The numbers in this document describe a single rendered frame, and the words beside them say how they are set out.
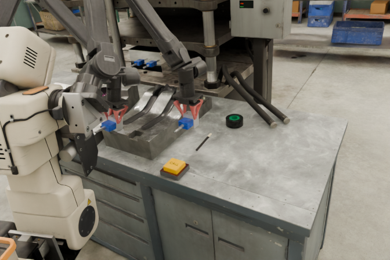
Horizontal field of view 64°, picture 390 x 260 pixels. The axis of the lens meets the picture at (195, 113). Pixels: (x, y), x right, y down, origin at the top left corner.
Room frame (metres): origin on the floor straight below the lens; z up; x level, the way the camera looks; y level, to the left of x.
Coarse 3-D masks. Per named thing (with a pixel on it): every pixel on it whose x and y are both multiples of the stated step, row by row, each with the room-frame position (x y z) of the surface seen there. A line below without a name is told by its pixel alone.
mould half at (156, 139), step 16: (144, 96) 1.40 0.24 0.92; (160, 96) 1.36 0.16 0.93; (128, 112) 1.31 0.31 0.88; (160, 112) 1.27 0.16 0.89; (176, 112) 1.24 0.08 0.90; (128, 128) 1.14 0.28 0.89; (160, 128) 1.12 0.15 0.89; (112, 144) 1.15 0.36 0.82; (128, 144) 1.09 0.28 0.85; (144, 144) 1.04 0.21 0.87; (160, 144) 1.08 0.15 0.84
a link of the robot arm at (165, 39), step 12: (132, 0) 1.12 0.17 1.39; (144, 0) 1.14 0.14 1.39; (144, 12) 1.11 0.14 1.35; (144, 24) 1.12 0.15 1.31; (156, 24) 1.11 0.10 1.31; (156, 36) 1.10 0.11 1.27; (168, 36) 1.11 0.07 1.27; (168, 48) 1.09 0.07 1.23; (168, 60) 1.10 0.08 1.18; (180, 60) 1.08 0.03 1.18
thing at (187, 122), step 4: (188, 112) 1.11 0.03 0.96; (184, 116) 1.09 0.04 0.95; (188, 116) 1.08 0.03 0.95; (192, 116) 1.07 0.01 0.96; (180, 120) 1.07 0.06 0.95; (184, 120) 1.06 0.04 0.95; (188, 120) 1.06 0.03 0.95; (192, 120) 1.06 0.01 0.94; (196, 120) 1.08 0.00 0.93; (180, 124) 1.05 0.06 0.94; (184, 124) 1.04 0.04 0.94; (188, 124) 1.04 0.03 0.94; (192, 124) 1.06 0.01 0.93; (196, 124) 1.08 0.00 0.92; (176, 128) 1.02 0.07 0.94; (180, 128) 1.03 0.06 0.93; (184, 128) 1.04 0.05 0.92; (188, 128) 1.04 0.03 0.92
